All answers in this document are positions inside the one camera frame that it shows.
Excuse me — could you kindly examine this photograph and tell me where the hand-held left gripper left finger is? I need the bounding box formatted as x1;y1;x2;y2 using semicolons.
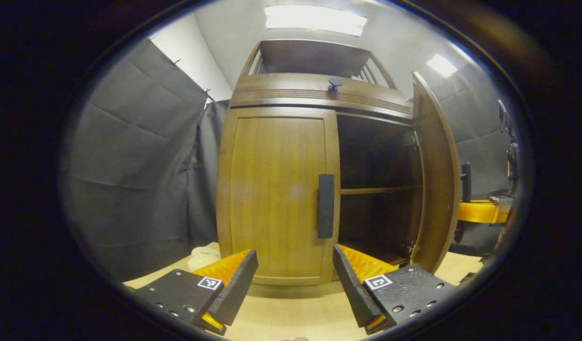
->
125;249;259;337

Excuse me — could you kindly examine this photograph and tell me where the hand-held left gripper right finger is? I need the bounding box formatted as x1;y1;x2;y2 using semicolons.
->
333;244;457;336

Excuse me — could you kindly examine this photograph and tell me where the wooden shoe cabinet door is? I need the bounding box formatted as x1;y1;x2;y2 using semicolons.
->
216;107;341;286
409;71;473;274

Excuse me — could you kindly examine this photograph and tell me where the wooden double-door shoe cabinet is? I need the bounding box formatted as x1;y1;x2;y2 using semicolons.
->
215;39;462;287

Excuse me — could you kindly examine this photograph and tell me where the cream fabric bundle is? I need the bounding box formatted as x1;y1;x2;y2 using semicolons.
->
188;245;223;271

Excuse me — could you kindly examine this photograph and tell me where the black tripod stand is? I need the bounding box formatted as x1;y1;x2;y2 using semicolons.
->
497;99;521;195

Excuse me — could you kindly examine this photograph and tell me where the small ceiling light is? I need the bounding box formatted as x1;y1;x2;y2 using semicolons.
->
426;53;459;79

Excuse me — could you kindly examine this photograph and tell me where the wooden drawer with black knob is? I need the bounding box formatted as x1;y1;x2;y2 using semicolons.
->
229;72;413;121

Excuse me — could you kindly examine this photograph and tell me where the large rectangular ceiling light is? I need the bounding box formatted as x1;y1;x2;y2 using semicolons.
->
265;5;367;37

